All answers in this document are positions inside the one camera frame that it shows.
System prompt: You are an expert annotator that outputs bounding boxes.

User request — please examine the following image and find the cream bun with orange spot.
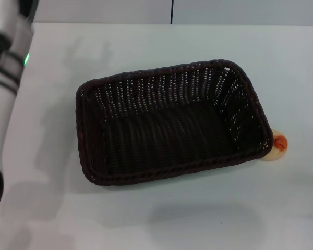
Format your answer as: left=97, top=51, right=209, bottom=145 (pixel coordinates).
left=262, top=129, right=288, bottom=162

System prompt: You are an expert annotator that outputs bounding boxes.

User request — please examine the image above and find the black wicker basket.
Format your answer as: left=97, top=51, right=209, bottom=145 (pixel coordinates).
left=75, top=59, right=274, bottom=187

